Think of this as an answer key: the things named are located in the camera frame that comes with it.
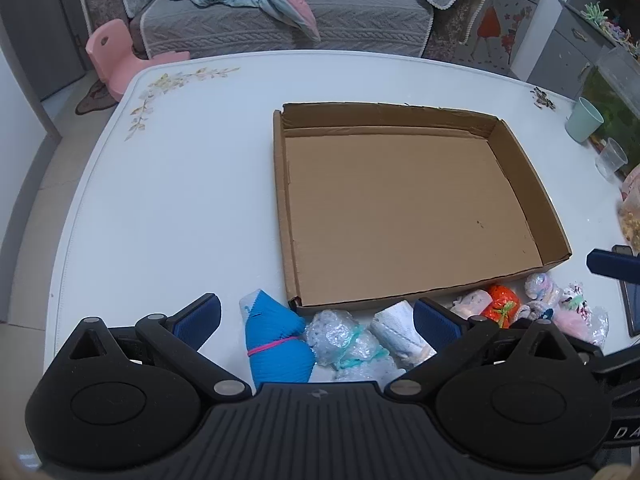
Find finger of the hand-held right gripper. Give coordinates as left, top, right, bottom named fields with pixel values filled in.
left=591, top=344, right=640, bottom=460
left=586, top=247, right=640, bottom=279

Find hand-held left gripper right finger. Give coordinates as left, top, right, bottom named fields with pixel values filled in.
left=385, top=297, right=603, bottom=403

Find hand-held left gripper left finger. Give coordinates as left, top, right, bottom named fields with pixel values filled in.
left=70, top=294, right=252, bottom=403

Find white towel roll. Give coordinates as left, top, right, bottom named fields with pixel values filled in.
left=370, top=300, right=437, bottom=362

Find blue sock bundle pink band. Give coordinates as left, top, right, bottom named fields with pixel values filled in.
left=239, top=288, right=316, bottom=392

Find bubble wrap bundle teal band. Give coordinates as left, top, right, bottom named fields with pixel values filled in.
left=306, top=310, right=407, bottom=386

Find shallow cardboard box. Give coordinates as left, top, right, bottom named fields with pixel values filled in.
left=273, top=102, right=572, bottom=309

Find black smartphone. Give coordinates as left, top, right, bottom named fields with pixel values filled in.
left=612, top=244, right=640, bottom=337

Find lilac cloth roll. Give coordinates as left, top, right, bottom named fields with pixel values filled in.
left=451, top=290, right=494, bottom=319

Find clear snack container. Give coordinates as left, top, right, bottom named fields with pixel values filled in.
left=617, top=166, right=640, bottom=254

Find pink fluffy ball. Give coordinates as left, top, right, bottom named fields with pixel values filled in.
left=549, top=305, right=597, bottom=347

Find orange bag bundle green tie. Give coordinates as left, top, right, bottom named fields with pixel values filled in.
left=481, top=284, right=524, bottom=329

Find pastel bubble wrap bundle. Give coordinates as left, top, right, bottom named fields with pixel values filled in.
left=524, top=272, right=564, bottom=307

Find clear plastic cup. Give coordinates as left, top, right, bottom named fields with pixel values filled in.
left=595, top=137, right=629, bottom=181

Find green cup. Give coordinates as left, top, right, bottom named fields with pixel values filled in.
left=565, top=96, right=605, bottom=144

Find glass fish tank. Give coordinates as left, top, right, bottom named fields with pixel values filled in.
left=581, top=46, right=640, bottom=162

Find grey cabinet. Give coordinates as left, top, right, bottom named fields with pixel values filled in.
left=526, top=0, right=640, bottom=107

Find colourful toys on cabinet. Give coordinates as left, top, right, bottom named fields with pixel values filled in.
left=581, top=1, right=635, bottom=45

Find brown floor mat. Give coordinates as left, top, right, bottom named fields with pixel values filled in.
left=74, top=79, right=117, bottom=116

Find pink plastic stool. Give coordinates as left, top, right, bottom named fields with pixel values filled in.
left=85, top=18, right=191, bottom=104

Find grey sofa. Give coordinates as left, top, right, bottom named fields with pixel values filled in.
left=76, top=0, right=496, bottom=62

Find dark door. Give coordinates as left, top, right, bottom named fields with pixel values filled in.
left=0, top=0, right=87, bottom=102

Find wall sticker of figure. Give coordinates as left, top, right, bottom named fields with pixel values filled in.
left=469, top=0, right=540, bottom=68

